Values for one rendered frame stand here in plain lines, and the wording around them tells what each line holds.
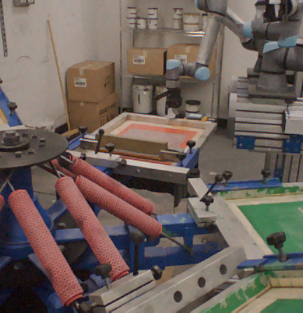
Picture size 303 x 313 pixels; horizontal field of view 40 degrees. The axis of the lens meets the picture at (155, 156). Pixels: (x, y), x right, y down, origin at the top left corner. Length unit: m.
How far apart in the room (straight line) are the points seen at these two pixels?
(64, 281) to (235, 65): 4.80
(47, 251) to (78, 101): 4.44
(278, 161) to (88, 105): 3.25
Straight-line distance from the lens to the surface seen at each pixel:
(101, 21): 6.04
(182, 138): 2.29
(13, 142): 1.18
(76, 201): 1.07
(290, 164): 2.44
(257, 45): 2.63
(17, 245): 1.24
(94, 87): 5.17
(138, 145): 1.96
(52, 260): 0.97
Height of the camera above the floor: 1.71
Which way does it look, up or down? 22 degrees down
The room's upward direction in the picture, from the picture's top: 1 degrees clockwise
